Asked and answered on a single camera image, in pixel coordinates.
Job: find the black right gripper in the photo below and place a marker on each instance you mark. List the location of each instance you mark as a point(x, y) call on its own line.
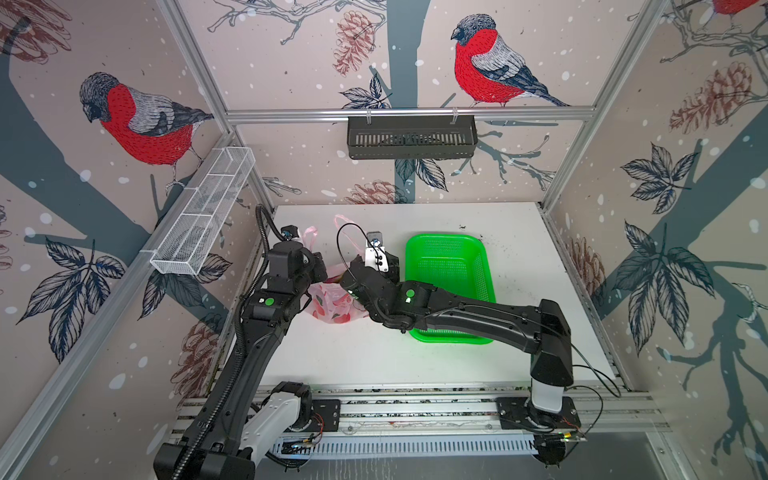
point(395, 271)

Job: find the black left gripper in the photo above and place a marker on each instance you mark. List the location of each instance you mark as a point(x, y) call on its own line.
point(314, 259)

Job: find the pink plastic fruit bag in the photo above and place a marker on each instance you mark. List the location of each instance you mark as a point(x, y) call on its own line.
point(329, 302)

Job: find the green plastic basket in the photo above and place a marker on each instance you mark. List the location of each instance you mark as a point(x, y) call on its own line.
point(455, 262)

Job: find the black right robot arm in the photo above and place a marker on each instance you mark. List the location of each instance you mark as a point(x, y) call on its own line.
point(541, 331)

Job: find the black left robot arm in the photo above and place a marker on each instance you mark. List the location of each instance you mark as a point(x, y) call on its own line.
point(226, 441)

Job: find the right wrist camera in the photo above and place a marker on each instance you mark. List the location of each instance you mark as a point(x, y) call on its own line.
point(375, 256)

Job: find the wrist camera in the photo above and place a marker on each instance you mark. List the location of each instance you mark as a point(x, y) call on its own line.
point(375, 256)
point(290, 232)

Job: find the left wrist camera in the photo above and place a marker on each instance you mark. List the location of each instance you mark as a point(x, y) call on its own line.
point(290, 232)

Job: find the white wire mesh shelf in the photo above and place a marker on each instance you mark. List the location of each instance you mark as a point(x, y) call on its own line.
point(192, 236)

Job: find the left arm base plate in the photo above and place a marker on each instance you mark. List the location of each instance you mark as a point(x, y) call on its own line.
point(325, 416)

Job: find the black hanging wall basket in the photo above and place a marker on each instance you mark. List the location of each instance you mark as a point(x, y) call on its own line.
point(411, 137)

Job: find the aluminium rail frame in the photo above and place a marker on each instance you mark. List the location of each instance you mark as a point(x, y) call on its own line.
point(404, 423)

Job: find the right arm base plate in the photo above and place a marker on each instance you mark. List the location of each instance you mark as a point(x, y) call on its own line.
point(517, 413)

